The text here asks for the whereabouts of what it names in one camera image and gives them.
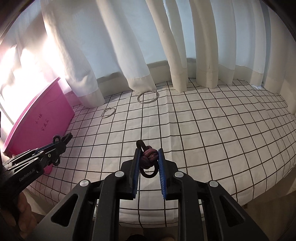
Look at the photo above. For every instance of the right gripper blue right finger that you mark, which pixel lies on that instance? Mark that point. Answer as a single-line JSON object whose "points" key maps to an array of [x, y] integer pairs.
{"points": [[162, 172]]}

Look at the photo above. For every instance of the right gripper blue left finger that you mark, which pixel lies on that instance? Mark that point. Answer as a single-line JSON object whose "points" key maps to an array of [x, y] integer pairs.
{"points": [[136, 171]]}

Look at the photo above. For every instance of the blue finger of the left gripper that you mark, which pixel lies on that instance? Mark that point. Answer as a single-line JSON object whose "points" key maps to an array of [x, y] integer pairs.
{"points": [[57, 146], [52, 156]]}

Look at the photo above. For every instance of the black hair tie purple knot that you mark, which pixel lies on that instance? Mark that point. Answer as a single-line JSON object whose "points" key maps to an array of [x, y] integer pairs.
{"points": [[148, 158]]}

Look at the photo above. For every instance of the person left hand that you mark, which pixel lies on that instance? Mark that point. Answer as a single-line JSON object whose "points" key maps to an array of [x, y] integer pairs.
{"points": [[23, 223]]}

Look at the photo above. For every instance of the pink plastic tub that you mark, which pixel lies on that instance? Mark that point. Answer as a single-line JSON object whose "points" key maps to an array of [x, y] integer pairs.
{"points": [[47, 115]]}

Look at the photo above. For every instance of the small silver bangle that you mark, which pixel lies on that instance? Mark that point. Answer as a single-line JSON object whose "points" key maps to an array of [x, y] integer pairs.
{"points": [[108, 112]]}

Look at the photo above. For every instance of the large silver bangle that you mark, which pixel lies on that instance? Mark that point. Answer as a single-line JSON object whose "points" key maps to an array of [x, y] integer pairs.
{"points": [[148, 97]]}

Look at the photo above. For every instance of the black white checked sheet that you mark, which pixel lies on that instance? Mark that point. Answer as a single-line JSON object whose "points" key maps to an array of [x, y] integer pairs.
{"points": [[239, 135]]}

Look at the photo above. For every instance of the white curtain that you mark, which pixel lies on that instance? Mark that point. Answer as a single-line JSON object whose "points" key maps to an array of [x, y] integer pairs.
{"points": [[105, 47]]}

